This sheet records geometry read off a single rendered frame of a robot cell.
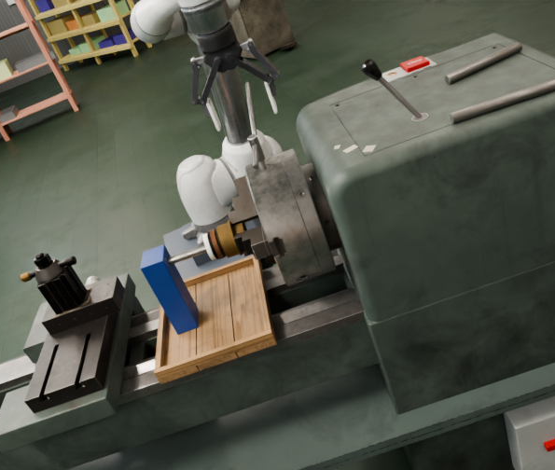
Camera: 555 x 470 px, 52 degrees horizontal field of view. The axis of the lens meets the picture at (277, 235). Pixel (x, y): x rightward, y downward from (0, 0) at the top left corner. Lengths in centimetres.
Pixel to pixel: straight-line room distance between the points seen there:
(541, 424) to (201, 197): 122
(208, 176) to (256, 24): 548
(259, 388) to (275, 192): 52
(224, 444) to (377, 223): 81
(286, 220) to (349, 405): 61
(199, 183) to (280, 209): 74
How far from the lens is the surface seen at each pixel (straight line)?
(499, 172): 126
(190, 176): 196
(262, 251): 129
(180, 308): 149
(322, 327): 140
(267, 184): 129
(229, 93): 186
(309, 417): 166
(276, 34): 748
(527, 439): 171
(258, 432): 168
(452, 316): 142
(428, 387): 155
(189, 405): 153
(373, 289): 130
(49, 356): 159
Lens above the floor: 177
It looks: 30 degrees down
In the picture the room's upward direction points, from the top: 21 degrees counter-clockwise
